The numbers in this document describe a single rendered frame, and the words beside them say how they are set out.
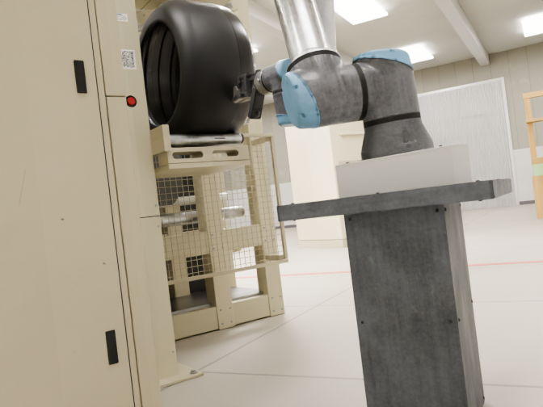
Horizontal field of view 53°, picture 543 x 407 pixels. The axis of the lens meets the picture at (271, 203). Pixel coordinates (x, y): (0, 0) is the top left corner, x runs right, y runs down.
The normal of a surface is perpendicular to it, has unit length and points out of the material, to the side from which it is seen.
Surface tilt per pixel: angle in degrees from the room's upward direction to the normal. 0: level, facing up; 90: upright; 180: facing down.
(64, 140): 90
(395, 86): 92
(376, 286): 90
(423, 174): 90
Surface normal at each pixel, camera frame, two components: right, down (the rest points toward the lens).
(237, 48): 0.55, -0.16
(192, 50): -0.14, -0.04
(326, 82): 0.11, -0.27
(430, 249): -0.47, 0.04
